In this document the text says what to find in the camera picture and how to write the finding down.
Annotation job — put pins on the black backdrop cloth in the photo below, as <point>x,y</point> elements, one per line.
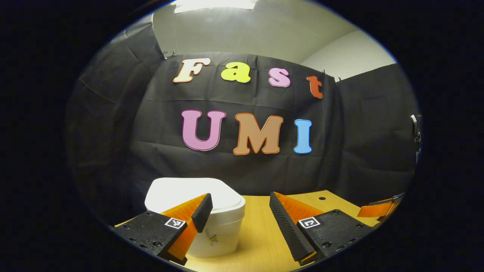
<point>359,143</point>

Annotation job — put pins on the ceiling light panel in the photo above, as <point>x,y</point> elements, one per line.
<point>215,4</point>

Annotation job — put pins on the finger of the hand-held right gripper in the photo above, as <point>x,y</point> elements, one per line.
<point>378,209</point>

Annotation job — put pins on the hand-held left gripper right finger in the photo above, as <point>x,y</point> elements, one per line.
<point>285,228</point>

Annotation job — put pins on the white desktop garbage bin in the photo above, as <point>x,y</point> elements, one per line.
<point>223,226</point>

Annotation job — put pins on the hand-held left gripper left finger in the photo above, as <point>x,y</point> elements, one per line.
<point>203,213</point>

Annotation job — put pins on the wooden desktop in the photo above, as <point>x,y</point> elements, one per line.
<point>257,226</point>

